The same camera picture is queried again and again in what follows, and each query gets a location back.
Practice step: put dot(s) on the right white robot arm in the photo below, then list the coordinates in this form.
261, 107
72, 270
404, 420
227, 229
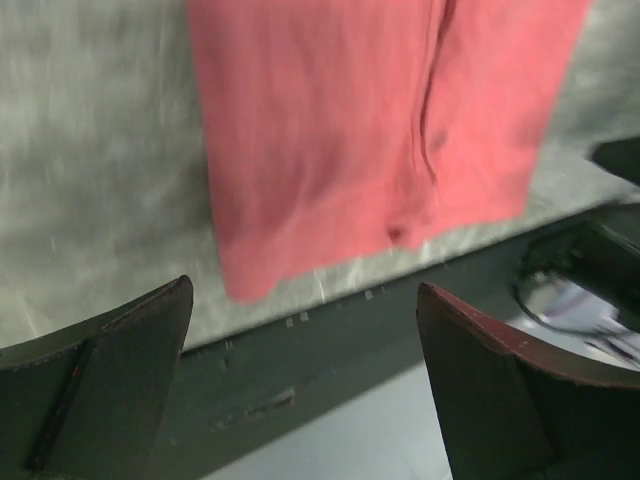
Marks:
601, 256

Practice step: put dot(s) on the black base beam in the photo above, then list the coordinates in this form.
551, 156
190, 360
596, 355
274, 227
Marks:
236, 395

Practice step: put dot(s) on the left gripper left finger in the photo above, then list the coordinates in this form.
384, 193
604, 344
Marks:
87, 401

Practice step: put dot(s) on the salmon pink t shirt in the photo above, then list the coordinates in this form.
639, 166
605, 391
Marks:
337, 129

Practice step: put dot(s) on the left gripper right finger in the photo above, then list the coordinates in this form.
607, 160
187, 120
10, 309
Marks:
512, 406

